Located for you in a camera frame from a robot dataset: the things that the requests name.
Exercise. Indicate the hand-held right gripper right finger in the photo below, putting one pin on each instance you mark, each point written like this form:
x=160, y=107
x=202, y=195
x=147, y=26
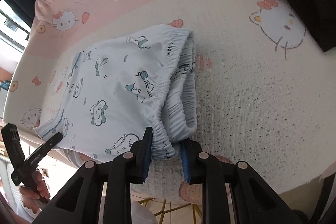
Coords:
x=185, y=161

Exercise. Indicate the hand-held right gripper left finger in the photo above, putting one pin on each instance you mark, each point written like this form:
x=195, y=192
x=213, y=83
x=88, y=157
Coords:
x=148, y=144

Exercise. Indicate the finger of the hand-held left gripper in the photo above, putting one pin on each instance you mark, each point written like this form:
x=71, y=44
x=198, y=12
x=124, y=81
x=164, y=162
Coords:
x=52, y=140

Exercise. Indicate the light blue printed pants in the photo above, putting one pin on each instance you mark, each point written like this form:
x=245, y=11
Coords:
x=113, y=77

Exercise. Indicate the person's left forearm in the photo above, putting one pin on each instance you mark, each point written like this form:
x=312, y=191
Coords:
x=26, y=209

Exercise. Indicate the window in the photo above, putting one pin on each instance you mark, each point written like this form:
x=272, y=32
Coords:
x=10, y=16

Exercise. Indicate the person's left hand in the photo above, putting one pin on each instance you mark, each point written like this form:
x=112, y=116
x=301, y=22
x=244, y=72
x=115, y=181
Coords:
x=44, y=186

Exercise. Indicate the pink cat printed blanket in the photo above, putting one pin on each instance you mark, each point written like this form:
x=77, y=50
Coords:
x=249, y=95

